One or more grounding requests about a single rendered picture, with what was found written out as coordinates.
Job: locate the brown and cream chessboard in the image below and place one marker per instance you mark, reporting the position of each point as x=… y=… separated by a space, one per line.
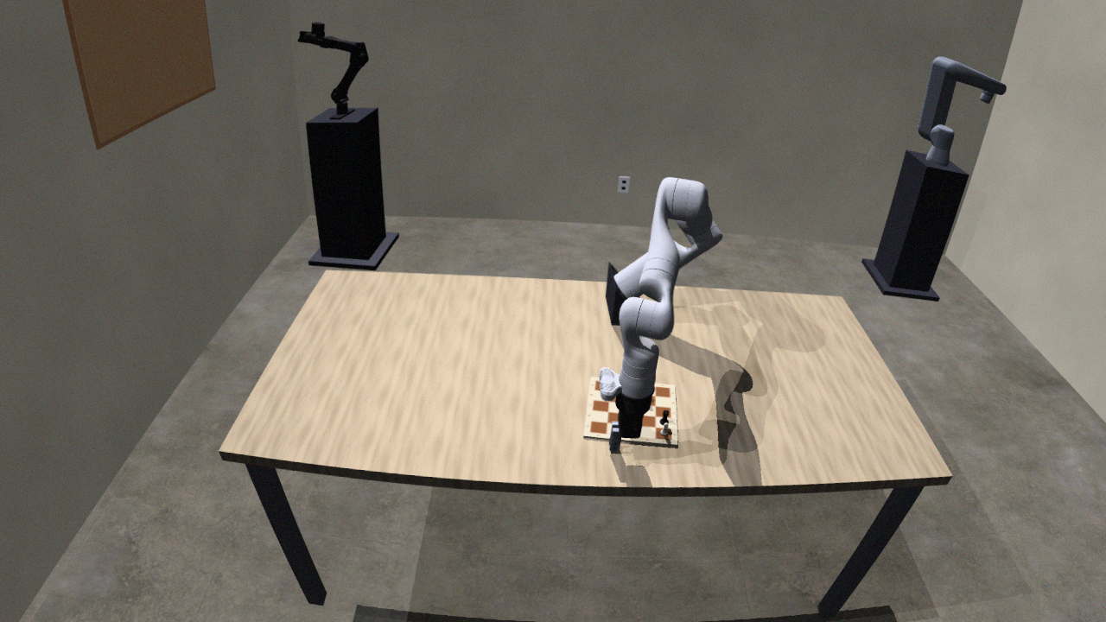
x=601 y=414

